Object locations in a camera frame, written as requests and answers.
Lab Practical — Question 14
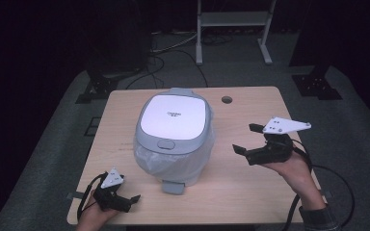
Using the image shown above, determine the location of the black stand base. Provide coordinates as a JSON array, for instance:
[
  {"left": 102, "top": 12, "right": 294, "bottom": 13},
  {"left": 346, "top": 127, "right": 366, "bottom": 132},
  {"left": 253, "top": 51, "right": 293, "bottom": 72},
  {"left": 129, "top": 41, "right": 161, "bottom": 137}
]
[
  {"left": 74, "top": 72, "right": 120, "bottom": 105},
  {"left": 291, "top": 64, "right": 343, "bottom": 101}
]

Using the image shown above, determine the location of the translucent plastic bin liner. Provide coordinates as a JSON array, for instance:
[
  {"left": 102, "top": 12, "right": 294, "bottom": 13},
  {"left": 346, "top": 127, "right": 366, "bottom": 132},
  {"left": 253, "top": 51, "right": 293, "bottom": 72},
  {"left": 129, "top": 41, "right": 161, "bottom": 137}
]
[{"left": 133, "top": 107, "right": 217, "bottom": 188}]

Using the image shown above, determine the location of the white floor cable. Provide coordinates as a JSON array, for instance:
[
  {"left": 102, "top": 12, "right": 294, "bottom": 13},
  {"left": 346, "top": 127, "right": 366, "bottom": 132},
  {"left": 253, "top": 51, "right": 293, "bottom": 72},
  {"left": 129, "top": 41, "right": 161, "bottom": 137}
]
[{"left": 149, "top": 30, "right": 200, "bottom": 54}]

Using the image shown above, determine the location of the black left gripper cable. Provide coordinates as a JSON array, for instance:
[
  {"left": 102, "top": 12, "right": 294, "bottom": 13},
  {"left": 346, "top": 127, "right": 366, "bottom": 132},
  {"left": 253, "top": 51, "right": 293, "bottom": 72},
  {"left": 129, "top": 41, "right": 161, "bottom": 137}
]
[{"left": 76, "top": 171, "right": 108, "bottom": 225}]

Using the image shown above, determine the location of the white metal stand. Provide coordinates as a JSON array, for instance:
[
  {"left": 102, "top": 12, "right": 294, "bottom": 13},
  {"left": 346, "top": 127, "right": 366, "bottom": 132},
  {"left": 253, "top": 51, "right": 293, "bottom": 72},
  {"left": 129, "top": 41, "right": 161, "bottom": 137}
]
[{"left": 195, "top": 0, "right": 278, "bottom": 66}]

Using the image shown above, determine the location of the person's right hand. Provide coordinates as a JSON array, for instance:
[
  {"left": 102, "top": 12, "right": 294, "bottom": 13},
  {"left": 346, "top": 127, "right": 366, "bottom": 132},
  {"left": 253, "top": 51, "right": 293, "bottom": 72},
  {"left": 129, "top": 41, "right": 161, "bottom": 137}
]
[{"left": 262, "top": 149, "right": 323, "bottom": 198}]

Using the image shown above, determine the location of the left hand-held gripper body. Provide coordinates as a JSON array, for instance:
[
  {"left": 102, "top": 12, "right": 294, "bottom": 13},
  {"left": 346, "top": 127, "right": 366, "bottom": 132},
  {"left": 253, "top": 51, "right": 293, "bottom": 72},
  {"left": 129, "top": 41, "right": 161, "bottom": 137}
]
[{"left": 92, "top": 166, "right": 133, "bottom": 214}]

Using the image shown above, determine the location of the floor outlet box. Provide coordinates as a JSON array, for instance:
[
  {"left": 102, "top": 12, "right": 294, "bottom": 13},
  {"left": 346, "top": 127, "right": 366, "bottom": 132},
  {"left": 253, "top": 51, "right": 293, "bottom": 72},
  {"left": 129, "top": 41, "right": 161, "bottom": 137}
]
[{"left": 83, "top": 116, "right": 102, "bottom": 138}]

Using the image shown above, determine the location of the black floor cable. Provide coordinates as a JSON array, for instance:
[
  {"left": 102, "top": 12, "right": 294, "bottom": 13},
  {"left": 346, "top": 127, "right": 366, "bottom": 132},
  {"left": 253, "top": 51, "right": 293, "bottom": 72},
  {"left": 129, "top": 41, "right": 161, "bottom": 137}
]
[{"left": 124, "top": 48, "right": 210, "bottom": 90}]

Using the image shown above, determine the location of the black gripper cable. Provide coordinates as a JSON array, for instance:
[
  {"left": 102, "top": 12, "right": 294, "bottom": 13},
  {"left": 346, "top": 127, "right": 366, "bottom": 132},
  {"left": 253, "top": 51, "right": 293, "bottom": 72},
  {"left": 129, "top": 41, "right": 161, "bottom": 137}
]
[
  {"left": 281, "top": 138, "right": 357, "bottom": 231},
  {"left": 76, "top": 171, "right": 108, "bottom": 225}
]

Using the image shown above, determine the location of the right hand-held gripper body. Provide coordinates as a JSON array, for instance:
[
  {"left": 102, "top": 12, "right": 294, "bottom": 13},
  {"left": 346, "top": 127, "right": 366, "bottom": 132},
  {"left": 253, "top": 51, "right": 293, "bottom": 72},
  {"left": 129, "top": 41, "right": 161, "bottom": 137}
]
[{"left": 246, "top": 115, "right": 312, "bottom": 167}]

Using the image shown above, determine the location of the grey pedal trash can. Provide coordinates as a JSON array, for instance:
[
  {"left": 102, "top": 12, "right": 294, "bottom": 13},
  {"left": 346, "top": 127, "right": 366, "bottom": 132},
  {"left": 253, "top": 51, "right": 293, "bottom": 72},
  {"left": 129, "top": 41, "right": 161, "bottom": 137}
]
[{"left": 134, "top": 87, "right": 216, "bottom": 195}]

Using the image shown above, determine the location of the person's left hand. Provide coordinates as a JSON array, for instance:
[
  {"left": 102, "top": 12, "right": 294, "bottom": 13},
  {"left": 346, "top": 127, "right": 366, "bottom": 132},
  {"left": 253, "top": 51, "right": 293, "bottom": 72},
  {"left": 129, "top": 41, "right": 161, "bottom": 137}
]
[{"left": 75, "top": 190, "right": 119, "bottom": 231}]

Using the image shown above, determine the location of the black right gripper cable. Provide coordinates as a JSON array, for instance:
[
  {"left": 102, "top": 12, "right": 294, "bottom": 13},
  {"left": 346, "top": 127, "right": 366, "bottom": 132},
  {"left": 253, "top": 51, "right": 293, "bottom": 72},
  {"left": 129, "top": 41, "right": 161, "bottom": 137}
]
[{"left": 281, "top": 138, "right": 357, "bottom": 231}]

